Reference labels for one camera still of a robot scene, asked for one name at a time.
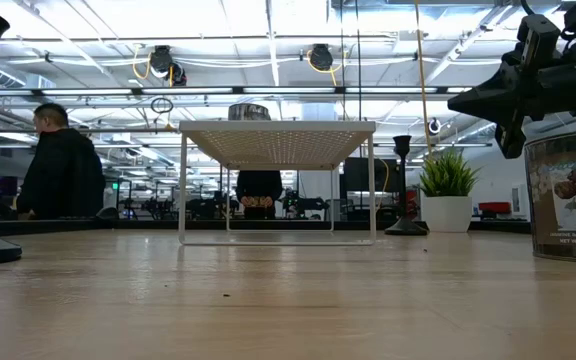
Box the black monitor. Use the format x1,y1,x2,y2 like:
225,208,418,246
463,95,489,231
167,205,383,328
342,157,402,194

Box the yellow hanging cable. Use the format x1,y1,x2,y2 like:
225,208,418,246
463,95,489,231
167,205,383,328
413,0,433,156

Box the white wire shelf rack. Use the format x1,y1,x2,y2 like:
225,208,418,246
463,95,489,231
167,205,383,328
177,119,378,247

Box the silver metal cup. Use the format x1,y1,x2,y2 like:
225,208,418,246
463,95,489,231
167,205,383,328
227,102,272,122

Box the person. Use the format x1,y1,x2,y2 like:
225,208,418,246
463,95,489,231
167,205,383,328
235,169,284,221
16,102,107,222

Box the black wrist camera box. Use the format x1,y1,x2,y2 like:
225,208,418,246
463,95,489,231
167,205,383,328
516,13,562,71

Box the black table edge rail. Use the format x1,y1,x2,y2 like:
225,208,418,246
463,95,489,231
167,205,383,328
0,218,533,237

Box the red box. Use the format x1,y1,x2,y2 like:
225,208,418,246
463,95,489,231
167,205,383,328
477,201,512,219

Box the black ceiling cable reel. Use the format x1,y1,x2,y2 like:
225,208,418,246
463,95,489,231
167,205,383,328
308,43,335,72
147,44,188,87

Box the green plant in white pot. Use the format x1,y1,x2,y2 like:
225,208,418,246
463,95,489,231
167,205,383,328
419,148,481,234

